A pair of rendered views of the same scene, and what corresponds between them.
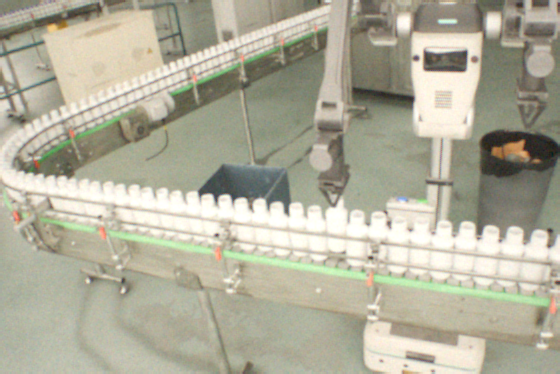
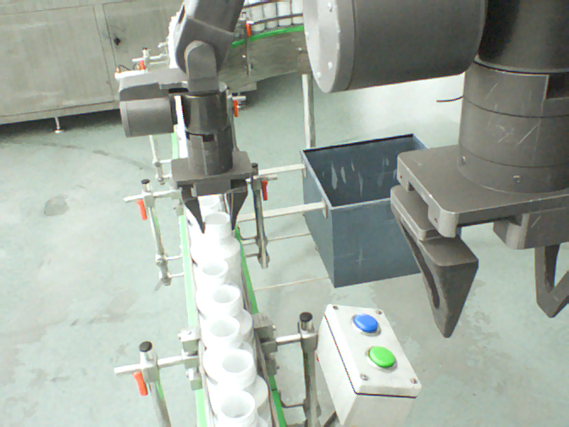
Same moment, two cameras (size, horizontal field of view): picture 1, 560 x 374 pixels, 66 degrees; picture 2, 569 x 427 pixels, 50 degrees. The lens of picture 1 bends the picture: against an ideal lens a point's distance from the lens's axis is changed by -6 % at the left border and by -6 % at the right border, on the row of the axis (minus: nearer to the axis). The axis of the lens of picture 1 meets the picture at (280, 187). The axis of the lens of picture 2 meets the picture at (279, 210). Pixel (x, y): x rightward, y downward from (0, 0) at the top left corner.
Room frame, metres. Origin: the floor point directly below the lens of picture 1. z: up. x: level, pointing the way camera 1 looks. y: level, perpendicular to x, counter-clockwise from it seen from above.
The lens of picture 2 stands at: (0.73, -0.78, 1.64)
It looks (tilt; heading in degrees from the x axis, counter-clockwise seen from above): 31 degrees down; 56
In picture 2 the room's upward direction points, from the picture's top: 5 degrees counter-clockwise
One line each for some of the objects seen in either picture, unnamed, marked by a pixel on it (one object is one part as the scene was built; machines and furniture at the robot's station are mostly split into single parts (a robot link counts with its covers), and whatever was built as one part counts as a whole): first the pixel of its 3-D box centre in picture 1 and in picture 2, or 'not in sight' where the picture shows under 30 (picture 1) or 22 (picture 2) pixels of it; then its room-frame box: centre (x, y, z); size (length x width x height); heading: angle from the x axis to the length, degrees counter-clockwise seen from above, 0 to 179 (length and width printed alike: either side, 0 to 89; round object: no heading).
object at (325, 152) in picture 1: (328, 138); (168, 85); (1.02, -0.13, 1.40); 0.12 x 0.09 x 0.12; 154
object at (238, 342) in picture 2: (398, 244); (231, 378); (0.96, -0.30, 1.08); 0.06 x 0.06 x 0.17
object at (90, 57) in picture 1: (111, 72); not in sight; (5.32, 1.78, 0.59); 1.10 x 0.62 x 1.18; 137
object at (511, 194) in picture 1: (512, 191); not in sight; (2.20, -1.40, 0.32); 0.45 x 0.45 x 0.64
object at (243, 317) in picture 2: (378, 239); (231, 343); (0.99, -0.25, 1.08); 0.06 x 0.06 x 0.17
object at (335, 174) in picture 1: (333, 165); (209, 152); (1.05, -0.15, 1.30); 0.10 x 0.07 x 0.07; 155
